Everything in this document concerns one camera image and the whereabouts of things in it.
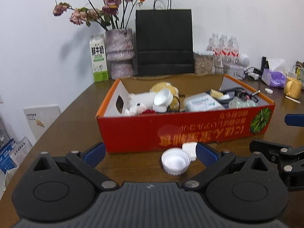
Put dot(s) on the small white rectangular case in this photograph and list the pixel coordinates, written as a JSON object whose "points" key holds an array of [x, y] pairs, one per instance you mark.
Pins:
{"points": [[190, 149]]}

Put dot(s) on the red artificial rose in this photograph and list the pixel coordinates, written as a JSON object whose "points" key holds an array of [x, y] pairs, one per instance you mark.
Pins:
{"points": [[148, 111]]}

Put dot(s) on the pink marbled vase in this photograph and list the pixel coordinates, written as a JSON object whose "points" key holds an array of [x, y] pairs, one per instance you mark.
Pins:
{"points": [[119, 52]]}

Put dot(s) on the white round jar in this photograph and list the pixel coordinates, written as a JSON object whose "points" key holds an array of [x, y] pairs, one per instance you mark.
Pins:
{"points": [[161, 99]]}

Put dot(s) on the white and green milk carton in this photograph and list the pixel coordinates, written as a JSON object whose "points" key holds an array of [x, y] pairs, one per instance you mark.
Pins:
{"points": [[98, 59]]}

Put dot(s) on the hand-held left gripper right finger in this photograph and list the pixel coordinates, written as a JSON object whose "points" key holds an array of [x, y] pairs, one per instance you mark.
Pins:
{"points": [[206, 154]]}

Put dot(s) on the iridescent plastic bag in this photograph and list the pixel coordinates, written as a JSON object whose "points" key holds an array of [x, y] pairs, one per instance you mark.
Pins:
{"points": [[243, 104]]}

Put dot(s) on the white board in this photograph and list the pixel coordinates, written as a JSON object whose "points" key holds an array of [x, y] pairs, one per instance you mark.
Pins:
{"points": [[42, 121]]}

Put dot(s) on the red label water bottle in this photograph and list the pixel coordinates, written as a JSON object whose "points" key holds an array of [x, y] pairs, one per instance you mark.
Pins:
{"points": [[234, 49], [224, 47], [213, 46]]}

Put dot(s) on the purple tissue pack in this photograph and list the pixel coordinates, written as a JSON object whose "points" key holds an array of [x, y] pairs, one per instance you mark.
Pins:
{"points": [[274, 77]]}

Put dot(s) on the white wall socket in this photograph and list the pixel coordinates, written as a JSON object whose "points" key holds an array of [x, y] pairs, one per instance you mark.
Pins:
{"points": [[1, 99]]}

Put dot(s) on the white charger plugs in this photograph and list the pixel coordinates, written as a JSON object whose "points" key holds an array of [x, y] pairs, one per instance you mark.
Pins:
{"points": [[253, 74]]}

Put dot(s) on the white and yellow plush toy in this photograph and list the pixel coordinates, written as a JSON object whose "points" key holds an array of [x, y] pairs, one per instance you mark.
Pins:
{"points": [[142, 99]]}

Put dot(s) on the yellow mug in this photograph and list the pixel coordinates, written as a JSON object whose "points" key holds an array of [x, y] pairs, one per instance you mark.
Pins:
{"points": [[293, 89]]}

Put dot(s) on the pale yellow block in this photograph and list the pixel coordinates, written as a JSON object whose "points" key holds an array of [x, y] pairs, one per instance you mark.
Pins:
{"points": [[216, 93]]}

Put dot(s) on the black paper bag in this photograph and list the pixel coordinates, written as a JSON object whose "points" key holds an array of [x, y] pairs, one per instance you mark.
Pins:
{"points": [[163, 42]]}

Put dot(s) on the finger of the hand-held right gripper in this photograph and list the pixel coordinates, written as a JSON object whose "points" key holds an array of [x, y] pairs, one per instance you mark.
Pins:
{"points": [[294, 119], [275, 150]]}

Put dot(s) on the clear cotton swab box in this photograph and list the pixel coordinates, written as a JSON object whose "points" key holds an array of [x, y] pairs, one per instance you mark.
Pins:
{"points": [[203, 103]]}

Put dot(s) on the clear seed container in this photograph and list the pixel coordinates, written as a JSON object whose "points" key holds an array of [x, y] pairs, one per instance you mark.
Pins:
{"points": [[204, 64]]}

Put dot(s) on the small white cap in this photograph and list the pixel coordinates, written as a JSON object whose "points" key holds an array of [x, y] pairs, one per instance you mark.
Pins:
{"points": [[268, 91]]}

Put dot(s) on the red cardboard box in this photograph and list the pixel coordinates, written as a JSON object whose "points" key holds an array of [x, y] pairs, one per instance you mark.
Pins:
{"points": [[142, 133]]}

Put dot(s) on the white ribbed bottle cap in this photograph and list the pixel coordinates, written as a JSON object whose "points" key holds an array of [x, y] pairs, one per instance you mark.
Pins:
{"points": [[175, 162]]}

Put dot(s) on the brown wooden desktop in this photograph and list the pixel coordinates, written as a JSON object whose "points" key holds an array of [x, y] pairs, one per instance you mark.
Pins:
{"points": [[71, 133]]}

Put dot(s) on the dried rose bouquet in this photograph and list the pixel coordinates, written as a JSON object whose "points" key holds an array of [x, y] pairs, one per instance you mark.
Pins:
{"points": [[109, 2]]}

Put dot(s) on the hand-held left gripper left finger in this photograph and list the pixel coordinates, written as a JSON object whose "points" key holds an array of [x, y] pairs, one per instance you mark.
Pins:
{"points": [[94, 153]]}

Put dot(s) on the blue carton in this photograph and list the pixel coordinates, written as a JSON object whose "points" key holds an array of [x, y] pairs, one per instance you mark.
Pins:
{"points": [[7, 156]]}

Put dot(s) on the white stick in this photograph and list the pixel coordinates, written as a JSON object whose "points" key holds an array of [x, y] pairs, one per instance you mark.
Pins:
{"points": [[292, 99]]}

